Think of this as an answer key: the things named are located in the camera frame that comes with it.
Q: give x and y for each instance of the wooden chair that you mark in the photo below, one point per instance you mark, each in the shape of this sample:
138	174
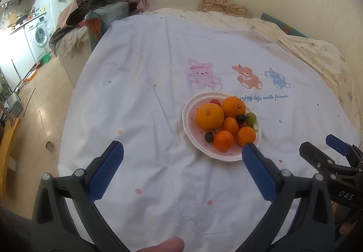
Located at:
10	155

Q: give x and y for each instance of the lace floral cloth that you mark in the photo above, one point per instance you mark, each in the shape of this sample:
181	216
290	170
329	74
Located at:
71	41

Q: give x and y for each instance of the teal orange cushion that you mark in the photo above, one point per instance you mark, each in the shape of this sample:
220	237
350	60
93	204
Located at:
283	26
102	21

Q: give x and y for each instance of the green dustpan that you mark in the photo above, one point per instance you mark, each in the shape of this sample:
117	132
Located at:
45	59

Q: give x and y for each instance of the dark grape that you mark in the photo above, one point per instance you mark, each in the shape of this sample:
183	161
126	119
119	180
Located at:
241	119
209	136

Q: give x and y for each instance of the grey ribbed appliance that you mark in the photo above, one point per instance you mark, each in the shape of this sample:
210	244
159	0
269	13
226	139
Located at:
14	104

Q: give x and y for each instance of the small mandarin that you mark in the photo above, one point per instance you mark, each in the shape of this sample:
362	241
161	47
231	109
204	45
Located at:
246	136
224	140
230	125

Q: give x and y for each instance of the green grape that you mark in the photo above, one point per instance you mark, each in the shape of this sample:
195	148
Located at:
251	118

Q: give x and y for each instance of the brown floral pillow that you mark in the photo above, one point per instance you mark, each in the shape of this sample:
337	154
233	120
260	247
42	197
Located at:
222	4

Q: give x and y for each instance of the orange floor tool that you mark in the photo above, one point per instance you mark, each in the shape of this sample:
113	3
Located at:
30	75

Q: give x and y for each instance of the large orange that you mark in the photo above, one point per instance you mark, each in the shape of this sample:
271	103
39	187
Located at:
233	107
209	116

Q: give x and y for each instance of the white washing machine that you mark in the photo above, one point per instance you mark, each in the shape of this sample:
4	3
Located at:
39	35

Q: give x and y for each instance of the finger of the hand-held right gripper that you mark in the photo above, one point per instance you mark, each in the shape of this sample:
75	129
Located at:
317	157
337	144

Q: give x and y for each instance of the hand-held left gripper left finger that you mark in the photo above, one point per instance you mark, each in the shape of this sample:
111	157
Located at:
106	169

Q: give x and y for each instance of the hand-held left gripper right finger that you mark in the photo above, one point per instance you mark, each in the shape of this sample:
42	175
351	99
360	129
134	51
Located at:
259	172

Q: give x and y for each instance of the white kitchen cabinet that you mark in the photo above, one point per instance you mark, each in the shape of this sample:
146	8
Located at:
14	56

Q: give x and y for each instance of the white plate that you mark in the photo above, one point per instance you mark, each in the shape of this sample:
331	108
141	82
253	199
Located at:
224	156

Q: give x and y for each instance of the person's left hand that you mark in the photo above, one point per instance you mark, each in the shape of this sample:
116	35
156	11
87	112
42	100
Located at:
164	245

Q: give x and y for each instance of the white printed bed sheet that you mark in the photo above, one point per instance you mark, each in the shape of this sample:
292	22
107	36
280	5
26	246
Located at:
141	99

